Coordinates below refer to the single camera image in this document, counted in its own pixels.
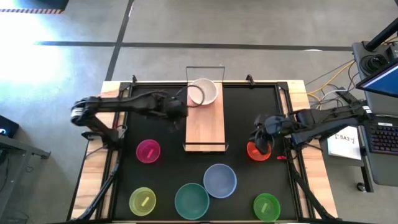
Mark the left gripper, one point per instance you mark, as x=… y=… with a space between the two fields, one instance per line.
x=175 y=109

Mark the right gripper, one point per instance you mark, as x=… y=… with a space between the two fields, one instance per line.
x=275 y=126

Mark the small orange plastic bowl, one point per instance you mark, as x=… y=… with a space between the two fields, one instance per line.
x=252 y=155

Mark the large white bowl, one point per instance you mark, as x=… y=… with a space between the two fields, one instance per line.
x=208 y=91

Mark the large lavender-blue bowl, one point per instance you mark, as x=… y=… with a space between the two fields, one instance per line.
x=219 y=181

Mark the small pink plastic bowl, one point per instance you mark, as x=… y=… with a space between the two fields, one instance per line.
x=144 y=155

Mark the small green plastic bowl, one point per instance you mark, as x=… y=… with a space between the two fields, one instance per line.
x=272 y=214

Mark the large teal bowl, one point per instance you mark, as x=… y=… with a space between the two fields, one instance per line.
x=191 y=201

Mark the small yellow plastic bowl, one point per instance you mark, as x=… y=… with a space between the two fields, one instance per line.
x=138 y=205

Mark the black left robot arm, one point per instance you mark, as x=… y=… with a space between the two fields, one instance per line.
x=124 y=104

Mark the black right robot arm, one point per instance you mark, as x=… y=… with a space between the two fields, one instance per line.
x=326 y=124

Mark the small red tag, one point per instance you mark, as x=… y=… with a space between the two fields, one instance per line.
x=281 y=157

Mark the black table clamp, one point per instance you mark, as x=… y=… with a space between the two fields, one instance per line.
x=249 y=79
x=134 y=79

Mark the black diagonal support strut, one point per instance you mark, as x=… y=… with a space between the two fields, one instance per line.
x=102 y=193
x=308 y=193

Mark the black table mat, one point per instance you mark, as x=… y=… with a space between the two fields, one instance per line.
x=155 y=177

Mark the white paper label sheet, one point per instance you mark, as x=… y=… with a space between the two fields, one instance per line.
x=343 y=146

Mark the black keyboard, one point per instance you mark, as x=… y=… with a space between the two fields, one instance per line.
x=385 y=138

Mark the grey equipment cart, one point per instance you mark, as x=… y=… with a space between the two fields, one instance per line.
x=384 y=169

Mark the laptop with blue screen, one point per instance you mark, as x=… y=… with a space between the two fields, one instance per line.
x=381 y=82

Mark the black pole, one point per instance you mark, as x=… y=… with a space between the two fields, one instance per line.
x=382 y=35

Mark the dark mat with hazard stripes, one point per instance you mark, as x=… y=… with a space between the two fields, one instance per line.
x=43 y=4

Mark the black electronic device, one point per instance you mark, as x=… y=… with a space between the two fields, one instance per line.
x=7 y=127

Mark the grey desk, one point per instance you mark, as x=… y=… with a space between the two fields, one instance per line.
x=12 y=174

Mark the wooden shelf with black frame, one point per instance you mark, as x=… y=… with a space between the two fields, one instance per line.
x=205 y=127

